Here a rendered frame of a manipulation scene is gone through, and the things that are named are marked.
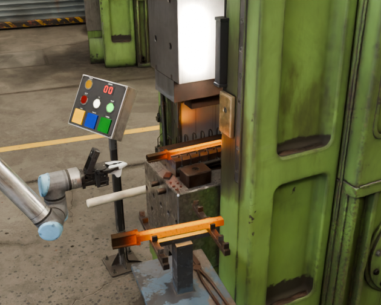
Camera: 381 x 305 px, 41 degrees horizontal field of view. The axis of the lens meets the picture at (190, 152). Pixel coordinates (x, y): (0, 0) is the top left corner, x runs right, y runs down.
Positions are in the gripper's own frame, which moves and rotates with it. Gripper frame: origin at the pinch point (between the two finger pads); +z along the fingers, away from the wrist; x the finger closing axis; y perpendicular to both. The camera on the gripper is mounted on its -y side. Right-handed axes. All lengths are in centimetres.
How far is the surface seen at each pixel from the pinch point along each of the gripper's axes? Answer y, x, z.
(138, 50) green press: 76, -456, 182
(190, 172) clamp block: 2.4, 17.7, 23.8
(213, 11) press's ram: -64, 13, 37
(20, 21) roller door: 87, -796, 82
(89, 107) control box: -6, -58, 2
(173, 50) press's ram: -49, 8, 21
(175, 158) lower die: 1.2, 4.6, 22.5
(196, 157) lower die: 1.2, 7.4, 31.8
